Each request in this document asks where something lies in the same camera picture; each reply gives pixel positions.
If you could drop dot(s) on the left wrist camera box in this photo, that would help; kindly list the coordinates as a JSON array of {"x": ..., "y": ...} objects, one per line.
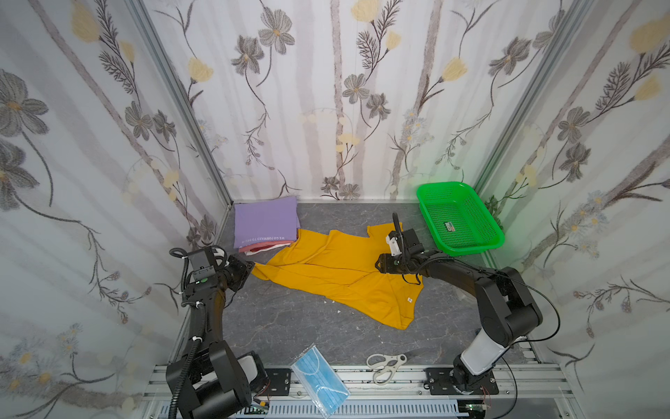
[{"x": 203, "y": 263}]

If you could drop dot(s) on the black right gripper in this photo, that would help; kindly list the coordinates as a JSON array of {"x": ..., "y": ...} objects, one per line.
[{"x": 403, "y": 241}]

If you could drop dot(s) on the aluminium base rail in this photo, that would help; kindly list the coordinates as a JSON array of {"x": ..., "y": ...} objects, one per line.
[{"x": 525, "y": 391}]

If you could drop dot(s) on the green plastic basket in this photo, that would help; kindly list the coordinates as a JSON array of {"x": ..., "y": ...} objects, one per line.
[{"x": 477, "y": 230}]

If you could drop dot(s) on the white handled scissors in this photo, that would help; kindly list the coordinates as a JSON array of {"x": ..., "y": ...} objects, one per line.
[{"x": 385, "y": 367}]

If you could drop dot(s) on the aluminium corner post right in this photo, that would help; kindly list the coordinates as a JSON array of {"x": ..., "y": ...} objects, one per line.
[{"x": 560, "y": 42}]

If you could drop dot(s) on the blue face mask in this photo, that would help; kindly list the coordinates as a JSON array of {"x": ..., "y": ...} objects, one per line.
[{"x": 320, "y": 381}]

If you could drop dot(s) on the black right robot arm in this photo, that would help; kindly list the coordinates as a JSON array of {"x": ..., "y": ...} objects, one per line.
[{"x": 506, "y": 305}]

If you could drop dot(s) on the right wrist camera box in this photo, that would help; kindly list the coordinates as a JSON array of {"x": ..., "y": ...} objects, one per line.
[{"x": 394, "y": 245}]

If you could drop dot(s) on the yellow t-shirt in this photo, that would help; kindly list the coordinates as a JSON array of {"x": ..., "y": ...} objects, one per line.
[{"x": 341, "y": 267}]

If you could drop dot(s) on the aluminium corner post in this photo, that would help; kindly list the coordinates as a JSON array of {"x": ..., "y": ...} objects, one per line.
[
  {"x": 560, "y": 42},
  {"x": 178, "y": 94}
]

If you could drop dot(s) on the aluminium corner post left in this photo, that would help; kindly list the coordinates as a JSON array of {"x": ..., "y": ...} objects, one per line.
[{"x": 178, "y": 94}]

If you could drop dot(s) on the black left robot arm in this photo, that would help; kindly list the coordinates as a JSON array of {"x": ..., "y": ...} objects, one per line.
[{"x": 207, "y": 380}]

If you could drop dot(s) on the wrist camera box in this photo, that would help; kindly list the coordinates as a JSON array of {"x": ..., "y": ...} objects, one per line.
[
  {"x": 203, "y": 263},
  {"x": 394, "y": 245}
]

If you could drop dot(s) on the folded purple t-shirt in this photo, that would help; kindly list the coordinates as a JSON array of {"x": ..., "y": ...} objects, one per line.
[{"x": 266, "y": 221}]

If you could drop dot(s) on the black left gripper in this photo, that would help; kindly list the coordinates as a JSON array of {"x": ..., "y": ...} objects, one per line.
[{"x": 237, "y": 267}]

